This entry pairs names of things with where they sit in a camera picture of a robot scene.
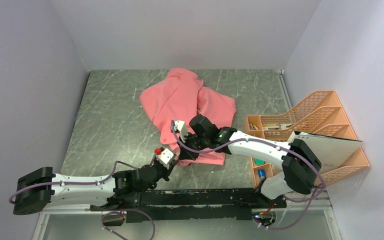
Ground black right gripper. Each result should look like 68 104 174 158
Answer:
177 130 210 161

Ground pink zip-up jacket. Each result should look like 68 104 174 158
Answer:
139 68 237 154

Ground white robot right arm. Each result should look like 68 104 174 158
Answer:
170 114 322 208

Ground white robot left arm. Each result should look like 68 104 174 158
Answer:
8 159 177 215

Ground green eraser in organizer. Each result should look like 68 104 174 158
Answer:
253 158 265 166

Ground blue capped item in organizer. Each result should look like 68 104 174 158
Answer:
257 169 266 181

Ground orange plastic desk organizer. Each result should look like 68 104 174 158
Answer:
243 90 370 185

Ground white folder in organizer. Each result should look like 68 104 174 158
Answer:
287 130 363 174

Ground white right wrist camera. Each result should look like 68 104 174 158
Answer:
174 120 189 142

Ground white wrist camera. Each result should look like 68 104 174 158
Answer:
154 147 177 169
174 120 189 142

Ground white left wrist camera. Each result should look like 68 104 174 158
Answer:
154 147 177 169

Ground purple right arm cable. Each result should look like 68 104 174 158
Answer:
170 119 328 232

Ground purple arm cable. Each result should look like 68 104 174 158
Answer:
8 150 161 240
170 119 328 232

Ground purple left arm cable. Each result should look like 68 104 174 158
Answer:
8 150 161 240

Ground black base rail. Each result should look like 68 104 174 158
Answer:
89 187 287 223

